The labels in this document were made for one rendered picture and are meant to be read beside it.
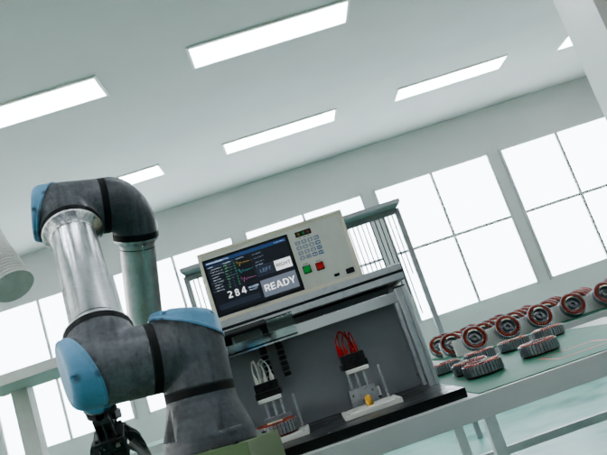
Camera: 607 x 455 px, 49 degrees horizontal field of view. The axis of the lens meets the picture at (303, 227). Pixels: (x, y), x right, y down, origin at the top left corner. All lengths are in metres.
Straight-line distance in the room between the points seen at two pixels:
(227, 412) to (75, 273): 0.37
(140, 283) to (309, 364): 0.73
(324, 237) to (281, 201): 6.50
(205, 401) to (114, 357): 0.16
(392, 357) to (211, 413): 1.03
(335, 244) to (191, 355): 0.92
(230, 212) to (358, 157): 1.76
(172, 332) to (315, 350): 0.97
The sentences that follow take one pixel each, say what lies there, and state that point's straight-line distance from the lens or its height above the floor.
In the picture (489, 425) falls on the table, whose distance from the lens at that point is 3.01.
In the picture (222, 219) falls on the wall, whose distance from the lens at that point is 8.43.
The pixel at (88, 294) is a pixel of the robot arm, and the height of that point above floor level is 1.15.
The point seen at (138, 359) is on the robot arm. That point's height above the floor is 1.02.
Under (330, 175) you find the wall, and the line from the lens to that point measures 8.51.
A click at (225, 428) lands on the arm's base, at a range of 1.10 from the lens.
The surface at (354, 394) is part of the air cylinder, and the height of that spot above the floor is 0.81.
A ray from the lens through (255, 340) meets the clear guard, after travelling 1.63.
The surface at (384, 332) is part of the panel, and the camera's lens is 2.03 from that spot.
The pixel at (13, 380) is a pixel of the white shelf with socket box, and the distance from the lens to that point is 2.36.
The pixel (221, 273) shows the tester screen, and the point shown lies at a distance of 1.93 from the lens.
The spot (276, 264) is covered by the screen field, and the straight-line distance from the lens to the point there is 1.92.
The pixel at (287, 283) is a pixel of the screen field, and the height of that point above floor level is 1.16.
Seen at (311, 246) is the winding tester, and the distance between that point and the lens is 1.93.
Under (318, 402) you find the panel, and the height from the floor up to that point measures 0.82.
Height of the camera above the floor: 0.93
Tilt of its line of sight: 11 degrees up
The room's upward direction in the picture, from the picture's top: 19 degrees counter-clockwise
